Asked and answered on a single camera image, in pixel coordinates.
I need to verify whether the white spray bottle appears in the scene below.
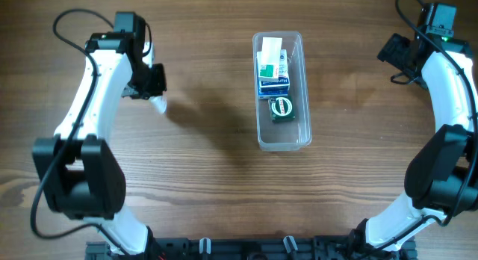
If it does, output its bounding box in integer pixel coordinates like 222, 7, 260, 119
149, 96, 167, 114

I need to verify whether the blue lozenge box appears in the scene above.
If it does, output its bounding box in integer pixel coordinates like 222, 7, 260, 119
258, 90, 288, 99

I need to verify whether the white Hansaplast plaster box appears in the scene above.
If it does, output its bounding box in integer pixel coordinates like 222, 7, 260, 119
258, 49, 290, 93

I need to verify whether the white green medicine box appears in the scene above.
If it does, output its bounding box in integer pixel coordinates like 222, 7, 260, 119
258, 37, 282, 82

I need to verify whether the green Zam-Buk box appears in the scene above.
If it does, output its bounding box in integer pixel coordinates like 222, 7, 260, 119
268, 96, 295, 123

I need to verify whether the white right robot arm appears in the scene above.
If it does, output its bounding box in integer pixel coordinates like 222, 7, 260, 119
350, 2, 477, 257

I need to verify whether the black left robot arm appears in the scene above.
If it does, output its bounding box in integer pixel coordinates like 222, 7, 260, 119
30, 12, 167, 259

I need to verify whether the clear plastic container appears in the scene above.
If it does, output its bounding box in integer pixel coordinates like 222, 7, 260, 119
252, 31, 312, 152

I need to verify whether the black right camera cable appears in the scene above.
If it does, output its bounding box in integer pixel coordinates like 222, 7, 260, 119
365, 0, 478, 259

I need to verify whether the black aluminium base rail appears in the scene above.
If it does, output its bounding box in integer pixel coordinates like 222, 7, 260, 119
84, 235, 416, 260

